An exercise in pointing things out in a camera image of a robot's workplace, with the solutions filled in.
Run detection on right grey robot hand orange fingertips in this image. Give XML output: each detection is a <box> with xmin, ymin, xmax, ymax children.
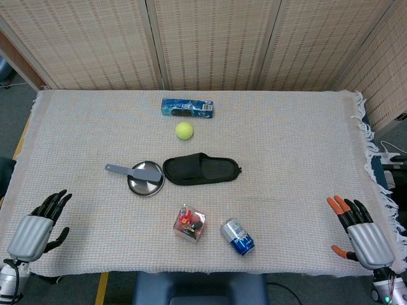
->
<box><xmin>326</xmin><ymin>194</ymin><xmax>395</xmax><ymax>271</ymax></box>

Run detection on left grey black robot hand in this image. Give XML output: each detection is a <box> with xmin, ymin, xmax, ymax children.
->
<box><xmin>6</xmin><ymin>189</ymin><xmax>72</xmax><ymax>262</ymax></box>

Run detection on black slipper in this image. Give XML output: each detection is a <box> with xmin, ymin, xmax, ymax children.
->
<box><xmin>162</xmin><ymin>152</ymin><xmax>242</xmax><ymax>187</ymax></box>

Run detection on white power strip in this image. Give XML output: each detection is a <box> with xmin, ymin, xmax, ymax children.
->
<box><xmin>380</xmin><ymin>141</ymin><xmax>403</xmax><ymax>165</ymax></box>

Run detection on round steel plate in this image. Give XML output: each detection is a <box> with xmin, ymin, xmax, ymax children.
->
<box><xmin>127</xmin><ymin>160</ymin><xmax>166</xmax><ymax>198</ymax></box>

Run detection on blue silver drink can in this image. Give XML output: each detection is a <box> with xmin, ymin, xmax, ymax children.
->
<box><xmin>220</xmin><ymin>217</ymin><xmax>256</xmax><ymax>257</ymax></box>

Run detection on clear box with red toy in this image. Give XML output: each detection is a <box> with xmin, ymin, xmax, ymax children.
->
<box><xmin>173</xmin><ymin>204</ymin><xmax>207</xmax><ymax>245</ymax></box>

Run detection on blue padded seat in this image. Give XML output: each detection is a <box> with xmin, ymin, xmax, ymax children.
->
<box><xmin>132</xmin><ymin>272</ymin><xmax>268</xmax><ymax>305</ymax></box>

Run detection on white woven tablecloth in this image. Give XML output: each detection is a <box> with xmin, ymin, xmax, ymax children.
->
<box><xmin>0</xmin><ymin>89</ymin><xmax>407</xmax><ymax>280</ymax></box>

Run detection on yellow tennis ball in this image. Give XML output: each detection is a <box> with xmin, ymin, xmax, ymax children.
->
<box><xmin>175</xmin><ymin>121</ymin><xmax>194</xmax><ymax>140</ymax></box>

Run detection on blue cookie box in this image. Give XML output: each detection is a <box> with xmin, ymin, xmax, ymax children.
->
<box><xmin>160</xmin><ymin>97</ymin><xmax>214</xmax><ymax>119</ymax></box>

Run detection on bamboo folding screen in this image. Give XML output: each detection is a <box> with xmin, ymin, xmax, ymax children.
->
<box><xmin>0</xmin><ymin>0</ymin><xmax>407</xmax><ymax>131</ymax></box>

